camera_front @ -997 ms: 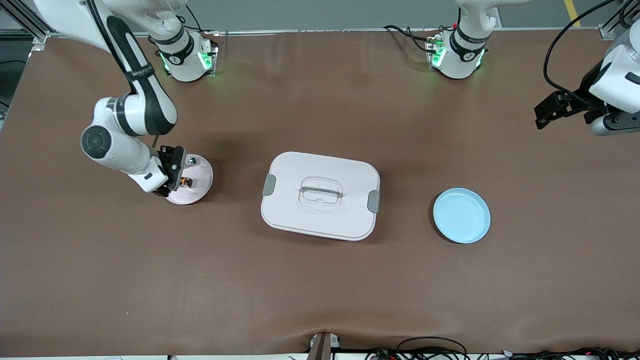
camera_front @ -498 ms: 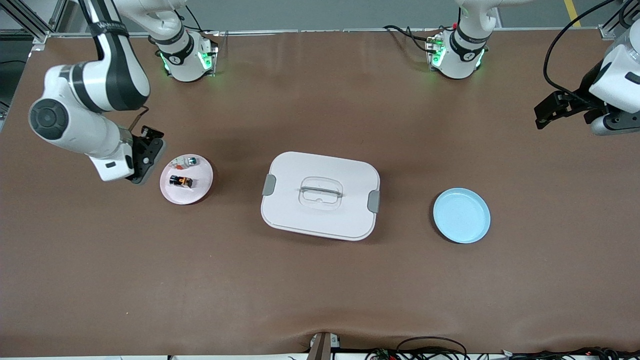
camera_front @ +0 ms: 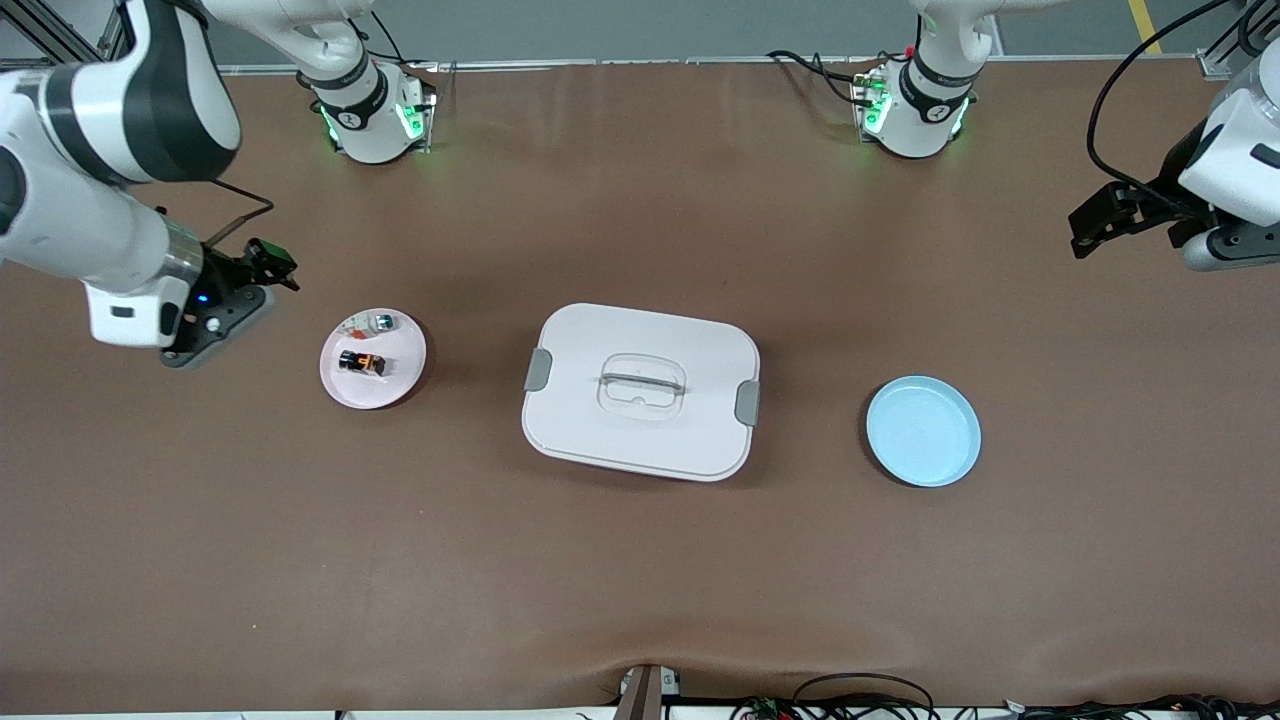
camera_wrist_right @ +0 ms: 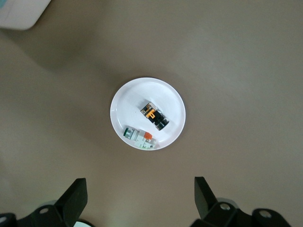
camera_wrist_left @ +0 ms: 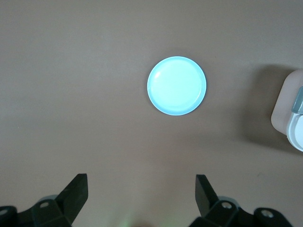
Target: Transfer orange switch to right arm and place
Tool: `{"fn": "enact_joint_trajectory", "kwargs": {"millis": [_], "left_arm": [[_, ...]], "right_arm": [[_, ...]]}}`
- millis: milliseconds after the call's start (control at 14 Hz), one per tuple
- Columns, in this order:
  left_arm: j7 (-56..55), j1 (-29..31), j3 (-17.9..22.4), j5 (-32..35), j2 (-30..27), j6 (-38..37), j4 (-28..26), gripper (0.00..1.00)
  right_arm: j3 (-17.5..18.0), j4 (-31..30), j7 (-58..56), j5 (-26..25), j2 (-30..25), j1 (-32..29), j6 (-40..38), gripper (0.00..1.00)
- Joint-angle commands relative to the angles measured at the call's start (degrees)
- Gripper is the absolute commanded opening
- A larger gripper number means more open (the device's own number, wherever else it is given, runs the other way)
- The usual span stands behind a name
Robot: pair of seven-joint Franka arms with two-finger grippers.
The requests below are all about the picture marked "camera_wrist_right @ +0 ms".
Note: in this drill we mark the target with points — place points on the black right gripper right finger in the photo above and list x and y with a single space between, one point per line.
208 208

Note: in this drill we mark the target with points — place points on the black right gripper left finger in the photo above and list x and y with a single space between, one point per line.
73 201

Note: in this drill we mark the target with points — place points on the orange and black switch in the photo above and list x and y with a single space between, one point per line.
155 117

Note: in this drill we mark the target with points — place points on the pink round plate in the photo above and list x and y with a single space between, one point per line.
132 99

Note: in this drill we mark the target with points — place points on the white lidded storage box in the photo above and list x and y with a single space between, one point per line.
19 11

